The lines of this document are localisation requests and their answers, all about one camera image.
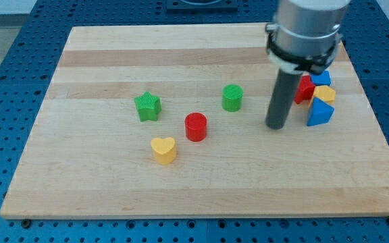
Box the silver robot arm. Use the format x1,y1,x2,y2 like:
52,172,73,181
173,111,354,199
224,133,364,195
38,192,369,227
265,0,350,75

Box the red star block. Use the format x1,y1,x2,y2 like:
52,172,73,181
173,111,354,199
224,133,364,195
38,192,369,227
294,75,315,104

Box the yellow heart block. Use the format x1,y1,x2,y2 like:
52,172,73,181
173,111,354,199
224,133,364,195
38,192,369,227
151,137,177,165

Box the wooden board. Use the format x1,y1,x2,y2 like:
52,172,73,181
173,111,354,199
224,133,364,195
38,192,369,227
0,23,389,219

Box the green cylinder block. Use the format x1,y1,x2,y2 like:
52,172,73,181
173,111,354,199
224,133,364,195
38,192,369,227
222,84,243,112

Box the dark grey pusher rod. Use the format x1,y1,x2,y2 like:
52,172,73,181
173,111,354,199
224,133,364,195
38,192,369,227
265,70,302,130

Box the green star block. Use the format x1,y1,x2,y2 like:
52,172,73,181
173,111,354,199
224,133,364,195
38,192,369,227
134,91,161,122

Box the yellow pentagon block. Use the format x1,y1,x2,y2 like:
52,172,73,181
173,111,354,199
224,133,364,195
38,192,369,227
308,85,336,107

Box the blue cube block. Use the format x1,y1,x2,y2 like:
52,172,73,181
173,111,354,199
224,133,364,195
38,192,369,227
310,70,332,86

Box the blue triangle block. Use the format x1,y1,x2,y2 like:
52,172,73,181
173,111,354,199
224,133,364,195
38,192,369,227
307,97,335,126

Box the red cylinder block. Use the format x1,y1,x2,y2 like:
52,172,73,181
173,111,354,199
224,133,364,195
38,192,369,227
184,112,207,142

